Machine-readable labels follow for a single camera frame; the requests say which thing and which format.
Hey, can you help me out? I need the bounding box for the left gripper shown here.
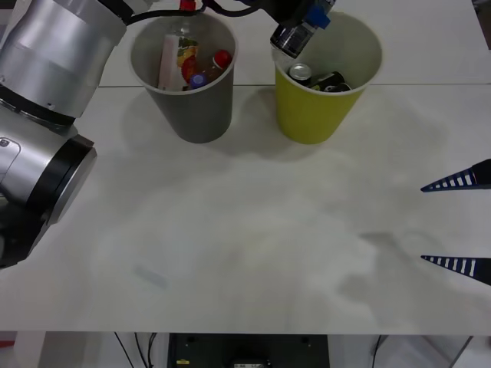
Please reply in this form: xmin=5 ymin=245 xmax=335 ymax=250
xmin=263 ymin=0 xmax=331 ymax=30

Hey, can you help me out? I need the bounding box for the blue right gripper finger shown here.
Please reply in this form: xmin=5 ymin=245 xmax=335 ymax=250
xmin=420 ymin=254 xmax=491 ymax=287
xmin=420 ymin=158 xmax=491 ymax=193

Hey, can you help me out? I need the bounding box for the grey drink can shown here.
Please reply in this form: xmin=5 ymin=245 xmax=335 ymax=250
xmin=269 ymin=17 xmax=322 ymax=60

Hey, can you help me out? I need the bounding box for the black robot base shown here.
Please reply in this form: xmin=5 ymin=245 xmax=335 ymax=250
xmin=167 ymin=333 xmax=330 ymax=368

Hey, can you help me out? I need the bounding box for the black can with silver top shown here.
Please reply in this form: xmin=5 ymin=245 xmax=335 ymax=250
xmin=288 ymin=63 xmax=314 ymax=87

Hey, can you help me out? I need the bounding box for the black can with green print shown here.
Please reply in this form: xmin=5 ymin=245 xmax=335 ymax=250
xmin=309 ymin=71 xmax=354 ymax=94

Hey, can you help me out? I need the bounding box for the yellow-green plastic waste bin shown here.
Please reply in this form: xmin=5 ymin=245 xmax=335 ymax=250
xmin=271 ymin=11 xmax=384 ymax=146

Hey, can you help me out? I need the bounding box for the small orange bottle red cap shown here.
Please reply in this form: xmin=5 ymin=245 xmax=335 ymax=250
xmin=195 ymin=49 xmax=233 ymax=84

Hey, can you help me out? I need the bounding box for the large clear bottle red cap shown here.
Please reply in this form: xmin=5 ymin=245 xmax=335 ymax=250
xmin=158 ymin=0 xmax=202 ymax=92

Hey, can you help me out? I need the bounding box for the grey plastic waste bin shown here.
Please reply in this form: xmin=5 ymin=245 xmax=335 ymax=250
xmin=128 ymin=13 xmax=239 ymax=145

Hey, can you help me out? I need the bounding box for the white table leg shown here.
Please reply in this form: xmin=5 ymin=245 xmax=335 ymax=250
xmin=12 ymin=331 xmax=46 ymax=368

